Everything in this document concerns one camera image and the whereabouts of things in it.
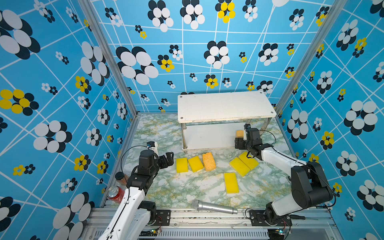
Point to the white two-tier shelf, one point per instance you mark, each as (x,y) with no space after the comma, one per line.
(210,121)

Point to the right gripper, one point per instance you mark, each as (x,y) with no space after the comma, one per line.
(239,143)

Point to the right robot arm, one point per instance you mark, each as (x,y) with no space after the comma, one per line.
(309,185)

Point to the brown spice jar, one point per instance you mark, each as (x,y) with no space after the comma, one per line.
(121,178)

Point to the orange sponge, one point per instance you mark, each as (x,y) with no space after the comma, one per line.
(209,162)
(239,134)

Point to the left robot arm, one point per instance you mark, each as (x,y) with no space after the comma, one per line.
(134,213)

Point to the yellow sponge rear diagonal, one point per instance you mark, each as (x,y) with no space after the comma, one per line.
(247,159)

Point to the silver microphone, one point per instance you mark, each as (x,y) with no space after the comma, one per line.
(205,206)

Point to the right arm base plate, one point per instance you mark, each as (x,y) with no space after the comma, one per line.
(265,218)

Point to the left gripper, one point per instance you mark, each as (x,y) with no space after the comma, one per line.
(169,159)

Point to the red soda can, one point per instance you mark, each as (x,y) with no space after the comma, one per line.
(115,194)

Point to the yellow sponge diagonal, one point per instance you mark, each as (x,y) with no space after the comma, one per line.
(239,166)
(247,159)

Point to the yellow sponge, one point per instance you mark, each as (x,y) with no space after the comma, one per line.
(195,164)
(231,183)
(182,165)

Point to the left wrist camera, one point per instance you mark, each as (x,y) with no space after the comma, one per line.
(153,146)

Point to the yellow sponge front diagonal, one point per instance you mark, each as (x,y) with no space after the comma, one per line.
(239,166)

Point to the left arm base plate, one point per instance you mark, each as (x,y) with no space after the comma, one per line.
(161,218)

